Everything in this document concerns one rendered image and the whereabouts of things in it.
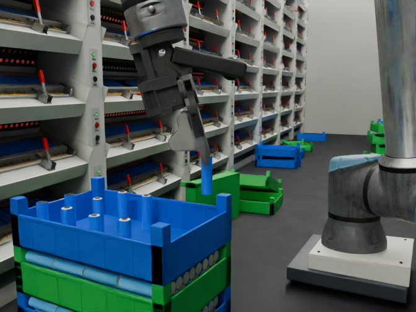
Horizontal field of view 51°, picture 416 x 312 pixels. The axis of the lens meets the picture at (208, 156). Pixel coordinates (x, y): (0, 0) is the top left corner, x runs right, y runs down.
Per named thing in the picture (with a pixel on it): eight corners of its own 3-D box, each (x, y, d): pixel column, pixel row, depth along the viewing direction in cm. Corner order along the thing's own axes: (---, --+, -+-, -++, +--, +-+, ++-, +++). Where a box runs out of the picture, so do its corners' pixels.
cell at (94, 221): (104, 254, 66) (103, 213, 65) (96, 258, 64) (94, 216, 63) (95, 252, 67) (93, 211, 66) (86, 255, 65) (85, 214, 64)
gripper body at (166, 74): (154, 118, 72) (133, 47, 71) (203, 104, 72) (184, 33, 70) (148, 122, 65) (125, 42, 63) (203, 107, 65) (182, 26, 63)
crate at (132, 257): (231, 239, 73) (232, 194, 72) (163, 286, 56) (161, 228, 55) (99, 214, 88) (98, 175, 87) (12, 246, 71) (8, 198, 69)
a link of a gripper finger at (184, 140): (177, 173, 69) (161, 117, 68) (213, 164, 69) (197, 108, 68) (176, 176, 66) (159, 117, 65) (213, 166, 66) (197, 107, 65)
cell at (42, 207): (41, 203, 70) (43, 242, 71) (50, 201, 71) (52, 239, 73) (33, 202, 71) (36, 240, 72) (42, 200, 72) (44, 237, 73)
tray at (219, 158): (226, 162, 272) (234, 142, 268) (186, 182, 216) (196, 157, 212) (199, 148, 277) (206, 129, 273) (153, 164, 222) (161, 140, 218)
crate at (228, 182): (239, 216, 194) (225, 213, 199) (239, 172, 191) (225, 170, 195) (195, 234, 171) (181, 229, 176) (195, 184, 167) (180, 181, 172)
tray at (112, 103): (177, 106, 201) (184, 87, 199) (99, 114, 146) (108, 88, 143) (142, 89, 207) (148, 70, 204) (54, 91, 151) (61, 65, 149)
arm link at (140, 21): (182, 3, 70) (179, -9, 61) (190, 33, 71) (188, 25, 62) (129, 18, 71) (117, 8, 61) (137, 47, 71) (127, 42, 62)
